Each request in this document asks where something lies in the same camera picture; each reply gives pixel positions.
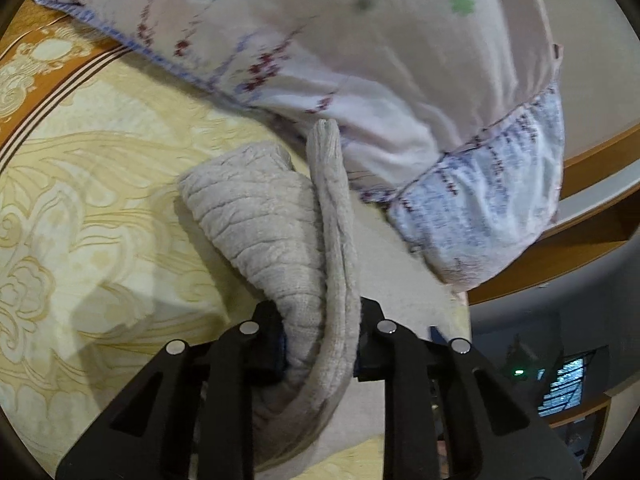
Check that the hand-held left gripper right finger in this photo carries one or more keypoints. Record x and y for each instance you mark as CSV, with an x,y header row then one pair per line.
x,y
367,355

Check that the window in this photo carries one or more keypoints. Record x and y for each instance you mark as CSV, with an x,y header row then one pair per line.
x,y
565,385

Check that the yellow patterned bed sheet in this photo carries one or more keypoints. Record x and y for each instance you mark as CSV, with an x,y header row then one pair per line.
x,y
100,185

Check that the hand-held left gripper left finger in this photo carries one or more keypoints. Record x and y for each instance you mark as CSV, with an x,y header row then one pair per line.
x,y
272,342

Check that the pink and blue floral pillow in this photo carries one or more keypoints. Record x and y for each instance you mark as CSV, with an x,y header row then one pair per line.
x,y
375,60

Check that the wooden bed frame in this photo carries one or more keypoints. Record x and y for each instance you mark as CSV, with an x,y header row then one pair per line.
x,y
575,255

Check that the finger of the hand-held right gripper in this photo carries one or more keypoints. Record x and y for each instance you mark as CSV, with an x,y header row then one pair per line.
x,y
436,336

